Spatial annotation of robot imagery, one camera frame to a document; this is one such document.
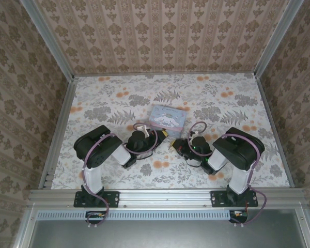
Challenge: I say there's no cartoon dog tin box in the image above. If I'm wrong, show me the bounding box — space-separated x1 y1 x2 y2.
145 104 190 140

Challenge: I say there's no floral table cover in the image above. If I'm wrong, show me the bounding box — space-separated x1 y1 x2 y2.
50 73 291 191

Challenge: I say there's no grey metal sheet panel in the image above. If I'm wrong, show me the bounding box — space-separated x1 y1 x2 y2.
14 209 310 248

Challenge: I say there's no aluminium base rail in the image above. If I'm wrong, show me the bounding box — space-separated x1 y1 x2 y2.
28 188 309 210

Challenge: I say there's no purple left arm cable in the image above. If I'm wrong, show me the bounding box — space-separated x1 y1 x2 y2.
82 122 161 228

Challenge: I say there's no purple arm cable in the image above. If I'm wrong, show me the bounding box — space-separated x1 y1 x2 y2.
187 121 268 228
82 122 161 228

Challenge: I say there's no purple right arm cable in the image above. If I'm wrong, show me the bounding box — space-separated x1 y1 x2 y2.
187 121 268 228

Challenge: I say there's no white slotted cable duct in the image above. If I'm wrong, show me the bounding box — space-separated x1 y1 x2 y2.
37 209 249 221

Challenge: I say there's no aluminium side rail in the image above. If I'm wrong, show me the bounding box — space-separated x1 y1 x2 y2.
254 73 300 189
38 76 80 191

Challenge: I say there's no aluminium frame post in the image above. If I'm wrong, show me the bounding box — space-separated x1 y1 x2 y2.
253 0 298 78
22 0 76 81

